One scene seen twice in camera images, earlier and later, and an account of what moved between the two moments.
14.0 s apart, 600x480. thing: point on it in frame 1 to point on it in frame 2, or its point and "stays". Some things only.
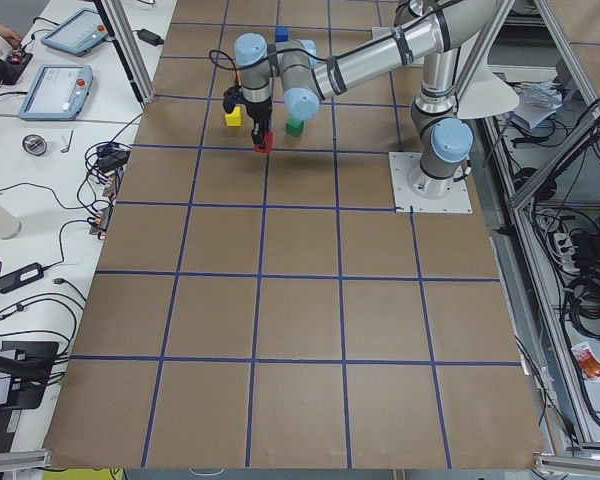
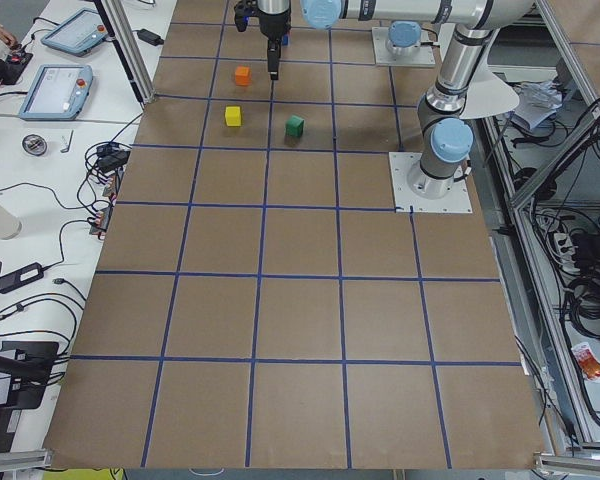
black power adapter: (20, 277) stays
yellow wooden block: (233, 119) stays
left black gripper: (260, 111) to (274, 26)
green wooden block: (294, 127) stays
